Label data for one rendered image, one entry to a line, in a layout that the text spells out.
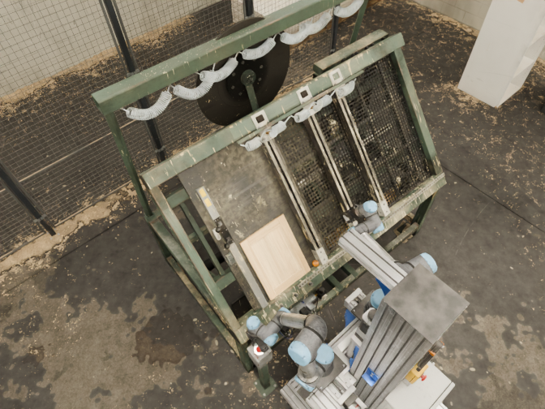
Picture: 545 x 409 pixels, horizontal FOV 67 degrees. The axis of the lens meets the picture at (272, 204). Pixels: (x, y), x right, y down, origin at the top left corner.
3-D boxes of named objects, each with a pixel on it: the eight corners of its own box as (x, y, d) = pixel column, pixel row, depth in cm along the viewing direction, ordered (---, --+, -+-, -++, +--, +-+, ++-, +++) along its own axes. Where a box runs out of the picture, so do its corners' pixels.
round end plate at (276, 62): (210, 147, 302) (190, 49, 238) (206, 143, 305) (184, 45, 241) (293, 101, 331) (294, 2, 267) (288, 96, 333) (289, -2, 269)
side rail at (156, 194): (228, 326, 284) (233, 332, 275) (144, 188, 250) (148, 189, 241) (234, 320, 286) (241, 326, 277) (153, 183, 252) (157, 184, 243)
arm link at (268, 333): (282, 329, 229) (267, 317, 234) (270, 345, 224) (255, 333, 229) (282, 333, 236) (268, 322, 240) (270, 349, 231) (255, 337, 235)
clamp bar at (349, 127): (377, 217, 330) (399, 221, 309) (319, 76, 293) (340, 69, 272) (385, 210, 333) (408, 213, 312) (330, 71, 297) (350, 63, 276)
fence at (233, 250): (260, 307, 288) (263, 308, 284) (195, 189, 259) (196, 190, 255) (265, 303, 290) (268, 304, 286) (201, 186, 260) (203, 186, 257)
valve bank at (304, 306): (282, 348, 301) (282, 337, 282) (270, 333, 308) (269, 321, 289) (332, 307, 319) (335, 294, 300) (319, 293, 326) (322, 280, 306)
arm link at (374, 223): (366, 237, 249) (358, 221, 250) (381, 230, 252) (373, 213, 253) (371, 235, 241) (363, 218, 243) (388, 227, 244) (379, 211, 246)
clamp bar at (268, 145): (315, 264, 306) (334, 272, 285) (244, 118, 269) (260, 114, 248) (325, 256, 310) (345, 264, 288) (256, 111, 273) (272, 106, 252)
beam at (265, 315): (235, 339, 288) (242, 346, 278) (227, 326, 284) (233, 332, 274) (436, 182, 366) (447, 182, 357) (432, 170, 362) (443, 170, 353)
